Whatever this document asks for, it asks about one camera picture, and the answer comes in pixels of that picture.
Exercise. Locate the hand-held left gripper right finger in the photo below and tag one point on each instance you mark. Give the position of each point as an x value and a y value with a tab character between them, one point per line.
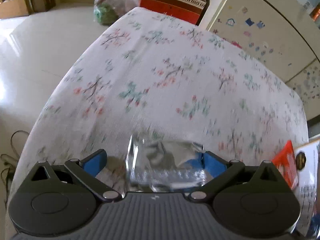
213	163

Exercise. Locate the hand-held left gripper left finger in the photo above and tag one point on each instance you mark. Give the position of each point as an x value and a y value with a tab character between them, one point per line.
96	162

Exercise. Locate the clear plastic packet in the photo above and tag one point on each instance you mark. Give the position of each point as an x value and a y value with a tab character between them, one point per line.
165	160

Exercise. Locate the orange red snack packet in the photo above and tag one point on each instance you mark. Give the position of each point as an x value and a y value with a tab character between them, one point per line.
285	165

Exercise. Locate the cardboard box with white label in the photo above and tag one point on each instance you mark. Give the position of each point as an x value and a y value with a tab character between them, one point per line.
310	180

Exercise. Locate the floral tablecloth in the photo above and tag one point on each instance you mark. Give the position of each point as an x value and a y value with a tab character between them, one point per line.
150	80

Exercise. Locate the cream cabinet with stickers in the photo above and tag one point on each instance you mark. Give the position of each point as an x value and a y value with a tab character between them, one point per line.
275	42

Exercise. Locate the plastic bag with dried twigs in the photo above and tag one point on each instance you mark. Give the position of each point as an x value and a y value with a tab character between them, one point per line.
110	7

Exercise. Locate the red patterned box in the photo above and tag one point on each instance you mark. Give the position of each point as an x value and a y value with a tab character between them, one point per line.
170	10

